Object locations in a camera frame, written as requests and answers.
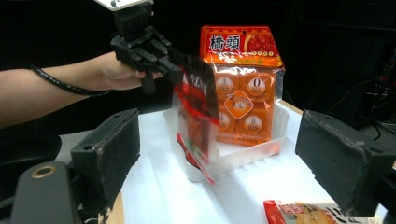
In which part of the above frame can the tangle of black cables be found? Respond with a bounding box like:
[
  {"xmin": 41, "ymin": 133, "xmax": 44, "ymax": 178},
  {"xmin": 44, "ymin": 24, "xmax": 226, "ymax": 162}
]
[{"xmin": 358, "ymin": 52, "xmax": 396, "ymax": 141}]

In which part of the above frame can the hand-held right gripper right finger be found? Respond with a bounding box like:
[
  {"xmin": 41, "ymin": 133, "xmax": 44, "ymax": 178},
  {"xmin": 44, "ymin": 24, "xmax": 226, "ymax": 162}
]
[{"xmin": 294, "ymin": 109, "xmax": 396, "ymax": 217}]

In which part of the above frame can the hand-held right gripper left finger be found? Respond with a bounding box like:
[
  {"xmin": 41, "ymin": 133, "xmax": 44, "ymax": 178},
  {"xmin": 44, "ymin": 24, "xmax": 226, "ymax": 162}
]
[{"xmin": 70, "ymin": 107, "xmax": 141, "ymax": 218}]

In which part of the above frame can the beige pouch with red base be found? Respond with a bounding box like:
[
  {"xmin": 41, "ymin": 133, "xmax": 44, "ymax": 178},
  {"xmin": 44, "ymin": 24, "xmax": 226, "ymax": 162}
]
[{"xmin": 262, "ymin": 199, "xmax": 382, "ymax": 224}]

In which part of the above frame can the white plastic container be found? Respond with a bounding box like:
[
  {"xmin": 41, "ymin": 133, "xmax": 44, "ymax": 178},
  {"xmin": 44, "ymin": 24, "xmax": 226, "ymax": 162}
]
[{"xmin": 163, "ymin": 102, "xmax": 290, "ymax": 183}]

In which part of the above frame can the black and red clear packet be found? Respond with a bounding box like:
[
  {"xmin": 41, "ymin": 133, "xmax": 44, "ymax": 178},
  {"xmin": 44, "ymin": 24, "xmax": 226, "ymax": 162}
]
[{"xmin": 172, "ymin": 50, "xmax": 221, "ymax": 185}]

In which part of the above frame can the black cable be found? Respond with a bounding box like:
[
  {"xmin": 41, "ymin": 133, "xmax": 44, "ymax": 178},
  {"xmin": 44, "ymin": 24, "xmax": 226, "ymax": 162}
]
[{"xmin": 29, "ymin": 63, "xmax": 115, "ymax": 97}]

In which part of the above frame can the orange snack packet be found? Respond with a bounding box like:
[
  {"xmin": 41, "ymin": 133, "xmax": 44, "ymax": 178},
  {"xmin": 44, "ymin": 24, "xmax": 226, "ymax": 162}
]
[{"xmin": 199, "ymin": 24, "xmax": 286, "ymax": 147}]

